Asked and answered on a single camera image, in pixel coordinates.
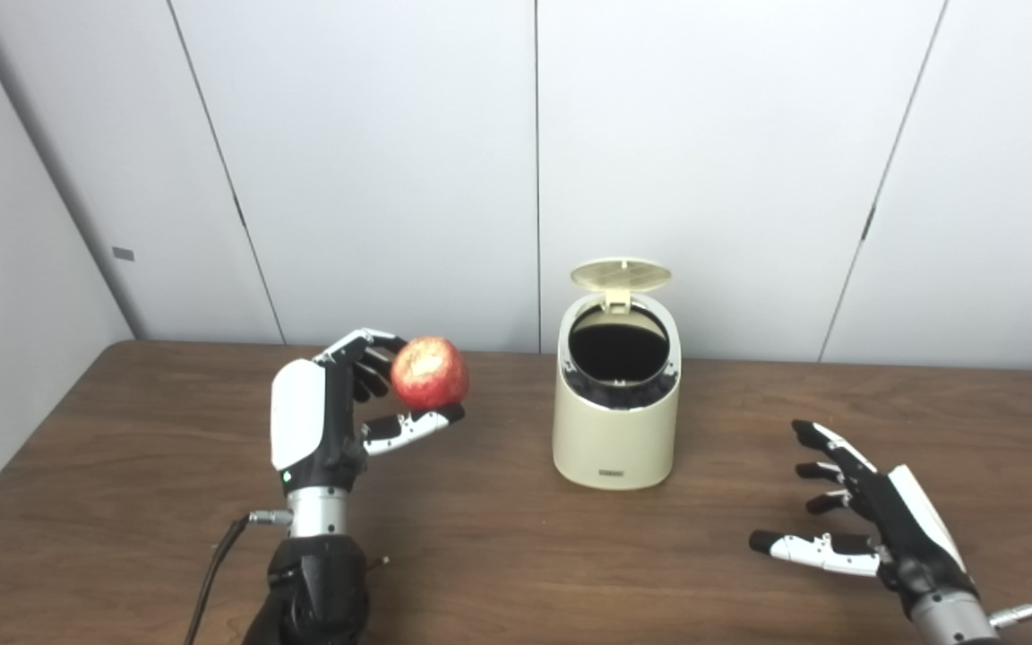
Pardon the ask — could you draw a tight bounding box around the round cream bin lid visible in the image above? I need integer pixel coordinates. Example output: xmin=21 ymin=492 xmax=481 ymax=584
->
xmin=570 ymin=258 xmax=673 ymax=314

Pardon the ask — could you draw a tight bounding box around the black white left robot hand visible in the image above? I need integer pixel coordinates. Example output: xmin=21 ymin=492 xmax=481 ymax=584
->
xmin=270 ymin=328 xmax=466 ymax=495

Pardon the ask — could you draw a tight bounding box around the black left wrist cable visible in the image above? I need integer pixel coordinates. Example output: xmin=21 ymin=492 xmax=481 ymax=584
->
xmin=183 ymin=510 xmax=293 ymax=645

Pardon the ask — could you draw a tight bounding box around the red apple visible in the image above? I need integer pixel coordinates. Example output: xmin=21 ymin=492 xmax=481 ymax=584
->
xmin=391 ymin=337 xmax=470 ymax=412

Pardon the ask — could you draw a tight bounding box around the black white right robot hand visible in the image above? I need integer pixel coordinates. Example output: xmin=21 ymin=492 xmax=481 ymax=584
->
xmin=749 ymin=419 xmax=978 ymax=619

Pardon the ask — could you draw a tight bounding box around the cream-colored desktop bin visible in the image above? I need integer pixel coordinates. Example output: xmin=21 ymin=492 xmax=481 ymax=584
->
xmin=553 ymin=293 xmax=683 ymax=491

